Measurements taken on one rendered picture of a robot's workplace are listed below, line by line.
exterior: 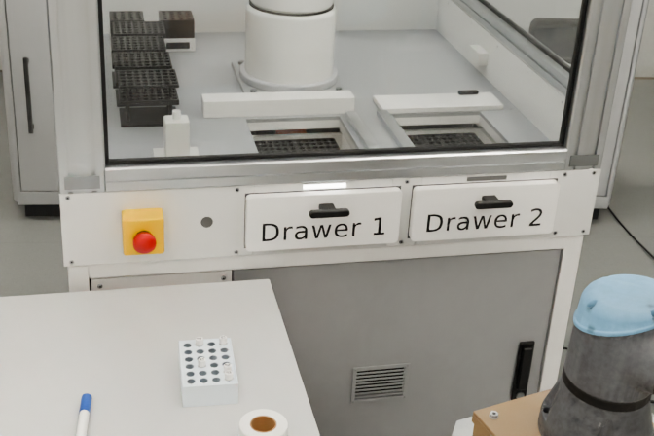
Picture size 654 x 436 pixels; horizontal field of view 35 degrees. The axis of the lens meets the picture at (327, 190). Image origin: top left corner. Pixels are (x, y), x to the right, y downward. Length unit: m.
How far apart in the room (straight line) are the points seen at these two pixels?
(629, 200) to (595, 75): 2.30
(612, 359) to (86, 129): 0.94
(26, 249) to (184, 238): 1.78
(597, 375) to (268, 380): 0.56
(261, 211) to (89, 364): 0.41
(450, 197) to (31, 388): 0.82
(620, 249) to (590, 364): 2.52
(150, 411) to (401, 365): 0.70
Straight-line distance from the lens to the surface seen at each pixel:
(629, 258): 3.80
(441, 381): 2.20
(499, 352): 2.21
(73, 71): 1.74
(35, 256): 3.57
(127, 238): 1.82
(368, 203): 1.89
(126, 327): 1.79
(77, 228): 1.85
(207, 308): 1.83
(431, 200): 1.92
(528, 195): 1.99
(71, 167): 1.81
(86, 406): 1.59
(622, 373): 1.34
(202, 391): 1.59
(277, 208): 1.85
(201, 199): 1.84
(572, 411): 1.39
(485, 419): 1.44
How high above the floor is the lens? 1.75
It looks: 26 degrees down
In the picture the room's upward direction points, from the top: 3 degrees clockwise
